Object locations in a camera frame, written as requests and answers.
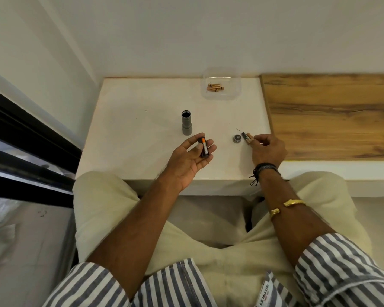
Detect black window frame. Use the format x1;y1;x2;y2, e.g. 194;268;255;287
0;84;83;209

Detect person's left hand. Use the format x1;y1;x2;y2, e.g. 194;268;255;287
161;133;217;191

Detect cream trousers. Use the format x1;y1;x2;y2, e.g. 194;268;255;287
73;171;373;307

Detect gold cuff bangle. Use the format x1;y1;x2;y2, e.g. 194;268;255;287
269;199;307;218

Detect clear plastic container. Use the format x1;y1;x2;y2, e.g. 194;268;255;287
201;68;243;101

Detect grey flashlight body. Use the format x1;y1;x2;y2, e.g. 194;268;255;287
181;110;193;136

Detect person's right hand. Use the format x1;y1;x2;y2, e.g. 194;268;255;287
250;134;289;167

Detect wooden board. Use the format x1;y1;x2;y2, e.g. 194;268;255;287
260;73;384;161

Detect blue white striped shirt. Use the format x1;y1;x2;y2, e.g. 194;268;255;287
42;233;384;307

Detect black cord bracelet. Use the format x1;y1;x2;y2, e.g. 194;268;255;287
249;162;280;187

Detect person's right forearm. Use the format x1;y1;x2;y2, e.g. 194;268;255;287
255;164;338;269

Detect person's left forearm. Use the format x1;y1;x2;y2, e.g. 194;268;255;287
86;171;183;300

